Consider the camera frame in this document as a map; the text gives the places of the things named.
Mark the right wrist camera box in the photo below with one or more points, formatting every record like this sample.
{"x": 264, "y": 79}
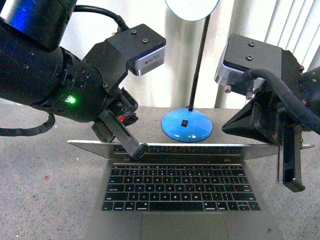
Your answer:
{"x": 242, "y": 53}

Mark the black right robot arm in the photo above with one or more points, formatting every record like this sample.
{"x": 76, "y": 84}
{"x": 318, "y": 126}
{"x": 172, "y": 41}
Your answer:
{"x": 303, "y": 103}

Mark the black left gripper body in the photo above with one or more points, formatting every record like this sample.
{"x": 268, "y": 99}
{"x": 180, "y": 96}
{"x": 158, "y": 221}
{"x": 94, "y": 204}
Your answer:
{"x": 113, "y": 67}

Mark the white curtain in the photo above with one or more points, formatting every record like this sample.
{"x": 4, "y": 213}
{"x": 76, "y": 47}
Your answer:
{"x": 293, "y": 25}

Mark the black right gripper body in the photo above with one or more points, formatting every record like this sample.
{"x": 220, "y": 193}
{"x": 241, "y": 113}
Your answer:
{"x": 264, "y": 118}

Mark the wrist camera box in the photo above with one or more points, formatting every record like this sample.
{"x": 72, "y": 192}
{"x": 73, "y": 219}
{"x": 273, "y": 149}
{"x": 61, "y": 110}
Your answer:
{"x": 142, "y": 46}
{"x": 242, "y": 53}

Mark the silver laptop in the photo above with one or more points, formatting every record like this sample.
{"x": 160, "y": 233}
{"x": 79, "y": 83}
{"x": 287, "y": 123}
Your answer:
{"x": 179, "y": 191}

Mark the blue desk lamp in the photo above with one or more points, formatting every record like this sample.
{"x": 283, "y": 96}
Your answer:
{"x": 187, "y": 124}

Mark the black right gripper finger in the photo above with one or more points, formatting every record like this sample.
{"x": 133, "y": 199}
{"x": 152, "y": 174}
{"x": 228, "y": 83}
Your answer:
{"x": 289, "y": 172}

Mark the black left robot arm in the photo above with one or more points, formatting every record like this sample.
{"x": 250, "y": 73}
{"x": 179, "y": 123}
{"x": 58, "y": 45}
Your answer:
{"x": 36, "y": 71}

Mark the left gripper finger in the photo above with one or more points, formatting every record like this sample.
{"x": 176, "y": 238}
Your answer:
{"x": 135, "y": 149}

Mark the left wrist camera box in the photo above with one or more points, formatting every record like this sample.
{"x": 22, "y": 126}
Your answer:
{"x": 142, "y": 46}

